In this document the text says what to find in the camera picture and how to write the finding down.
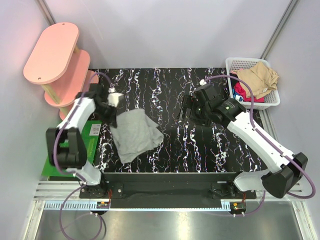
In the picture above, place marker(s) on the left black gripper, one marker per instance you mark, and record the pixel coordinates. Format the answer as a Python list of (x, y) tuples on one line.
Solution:
[(111, 120)]

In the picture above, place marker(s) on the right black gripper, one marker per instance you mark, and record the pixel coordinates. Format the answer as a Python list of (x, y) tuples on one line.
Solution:
[(191, 102)]

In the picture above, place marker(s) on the grey t-shirt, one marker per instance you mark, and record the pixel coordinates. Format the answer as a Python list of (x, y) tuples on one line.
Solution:
[(135, 133)]

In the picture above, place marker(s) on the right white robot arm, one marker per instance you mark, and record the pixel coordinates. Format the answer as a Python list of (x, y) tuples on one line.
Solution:
[(205, 107)]

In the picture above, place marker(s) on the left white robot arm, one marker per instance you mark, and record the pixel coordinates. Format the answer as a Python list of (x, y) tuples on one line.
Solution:
[(65, 146)]

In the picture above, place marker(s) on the green plastic board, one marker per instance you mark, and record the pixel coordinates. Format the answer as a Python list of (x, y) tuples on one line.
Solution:
[(90, 134)]

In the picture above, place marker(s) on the black marble pattern mat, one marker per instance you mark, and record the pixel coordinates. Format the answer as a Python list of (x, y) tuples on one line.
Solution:
[(186, 147)]

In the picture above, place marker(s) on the blue garment in basket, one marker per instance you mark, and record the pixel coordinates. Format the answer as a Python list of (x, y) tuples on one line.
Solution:
[(237, 96)]

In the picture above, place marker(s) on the pink three-tier shelf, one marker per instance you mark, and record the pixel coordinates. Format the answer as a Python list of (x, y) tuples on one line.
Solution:
[(59, 66)]

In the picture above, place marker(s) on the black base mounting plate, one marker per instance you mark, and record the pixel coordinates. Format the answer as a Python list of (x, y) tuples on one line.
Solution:
[(124, 185)]

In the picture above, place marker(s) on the beige t-shirt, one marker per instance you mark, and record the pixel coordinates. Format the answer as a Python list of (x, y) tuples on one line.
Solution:
[(260, 78)]

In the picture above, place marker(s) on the white plastic laundry basket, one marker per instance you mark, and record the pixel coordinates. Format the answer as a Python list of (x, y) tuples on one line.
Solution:
[(236, 63)]

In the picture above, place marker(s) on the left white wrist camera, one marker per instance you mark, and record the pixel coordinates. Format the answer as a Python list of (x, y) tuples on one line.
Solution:
[(114, 98)]

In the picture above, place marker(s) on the aluminium frame rail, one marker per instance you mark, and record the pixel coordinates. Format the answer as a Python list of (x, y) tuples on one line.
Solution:
[(139, 195)]

